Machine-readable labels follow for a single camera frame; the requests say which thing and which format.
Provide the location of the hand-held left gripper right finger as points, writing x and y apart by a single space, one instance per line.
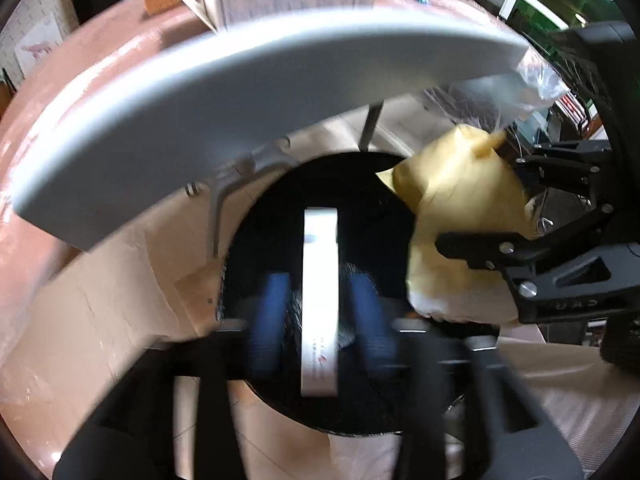
367 310

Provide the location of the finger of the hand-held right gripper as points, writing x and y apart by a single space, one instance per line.
565 165
480 247

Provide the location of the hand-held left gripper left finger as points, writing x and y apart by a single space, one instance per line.
272 310

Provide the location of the yellow paper bag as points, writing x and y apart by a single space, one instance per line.
450 195

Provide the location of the white plastic strip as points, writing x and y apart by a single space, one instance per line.
320 260

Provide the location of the black trash bin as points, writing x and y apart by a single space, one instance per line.
280 210

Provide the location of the red slatted object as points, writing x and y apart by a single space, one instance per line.
572 105

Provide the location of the clear plastic bag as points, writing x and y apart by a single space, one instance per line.
535 80

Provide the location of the wall poster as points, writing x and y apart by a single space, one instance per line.
40 50

